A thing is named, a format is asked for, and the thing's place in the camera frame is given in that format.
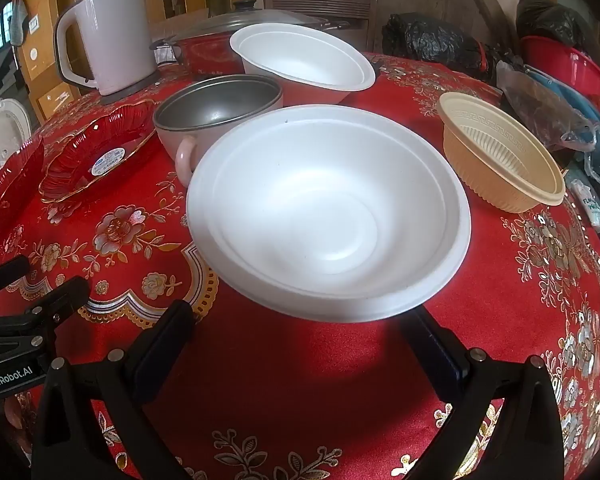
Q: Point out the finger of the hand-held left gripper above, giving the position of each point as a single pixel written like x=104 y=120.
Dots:
x=5 y=277
x=55 y=297

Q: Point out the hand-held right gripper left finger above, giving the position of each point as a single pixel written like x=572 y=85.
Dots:
x=165 y=340

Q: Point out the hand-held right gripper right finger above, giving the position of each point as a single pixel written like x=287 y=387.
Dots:
x=440 y=350

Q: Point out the red glass plate with label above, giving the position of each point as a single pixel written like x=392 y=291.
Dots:
x=95 y=145

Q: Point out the large white foam bowl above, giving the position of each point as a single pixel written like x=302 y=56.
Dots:
x=330 y=210

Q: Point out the small white foam bowl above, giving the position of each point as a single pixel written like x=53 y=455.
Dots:
x=305 y=55

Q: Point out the plain red glass plate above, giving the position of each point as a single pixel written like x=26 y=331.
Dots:
x=5 y=195

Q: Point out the red floral tablecloth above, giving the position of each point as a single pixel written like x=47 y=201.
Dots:
x=280 y=385

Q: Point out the white ornate chair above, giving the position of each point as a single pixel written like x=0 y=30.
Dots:
x=0 y=135

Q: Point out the wooden cabinet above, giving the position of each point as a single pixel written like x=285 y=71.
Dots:
x=45 y=85

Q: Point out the white tissue packet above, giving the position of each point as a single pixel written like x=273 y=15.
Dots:
x=587 y=205

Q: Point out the beige plastic bowl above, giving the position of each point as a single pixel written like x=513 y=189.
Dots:
x=485 y=130

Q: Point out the pink pot with steel inside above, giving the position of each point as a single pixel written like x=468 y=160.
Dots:
x=215 y=105

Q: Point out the clear plastic bag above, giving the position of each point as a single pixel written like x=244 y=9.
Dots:
x=540 y=105

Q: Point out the white electric kettle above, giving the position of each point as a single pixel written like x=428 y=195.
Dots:
x=120 y=35

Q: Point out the steel wok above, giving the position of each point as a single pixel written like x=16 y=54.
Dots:
x=205 y=55

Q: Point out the black plastic bag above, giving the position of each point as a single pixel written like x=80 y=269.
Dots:
x=430 y=40
x=545 y=17

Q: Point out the red plastic basin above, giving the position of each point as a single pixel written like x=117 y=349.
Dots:
x=575 y=70

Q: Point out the glass wok lid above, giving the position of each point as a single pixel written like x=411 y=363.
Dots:
x=220 y=25

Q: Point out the wooden slatted chair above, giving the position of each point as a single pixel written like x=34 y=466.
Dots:
x=320 y=7

